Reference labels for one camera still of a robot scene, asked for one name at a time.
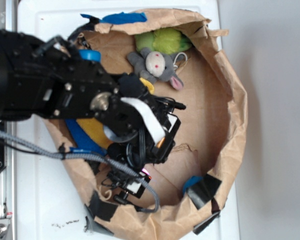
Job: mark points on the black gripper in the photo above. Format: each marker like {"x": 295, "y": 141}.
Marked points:
{"x": 141, "y": 126}

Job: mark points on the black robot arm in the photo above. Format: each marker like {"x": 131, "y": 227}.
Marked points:
{"x": 54, "y": 81}

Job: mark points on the blue plastic object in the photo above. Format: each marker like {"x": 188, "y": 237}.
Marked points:
{"x": 88, "y": 136}

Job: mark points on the grey plush donkey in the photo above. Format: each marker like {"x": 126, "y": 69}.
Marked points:
{"x": 154, "y": 65}

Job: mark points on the brown paper bag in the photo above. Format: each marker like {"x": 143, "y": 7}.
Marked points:
{"x": 210, "y": 142}

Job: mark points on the green plush toy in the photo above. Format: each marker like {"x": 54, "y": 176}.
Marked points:
{"x": 165, "y": 40}

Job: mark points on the aluminium rail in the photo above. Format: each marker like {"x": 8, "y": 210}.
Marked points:
{"x": 8, "y": 225}

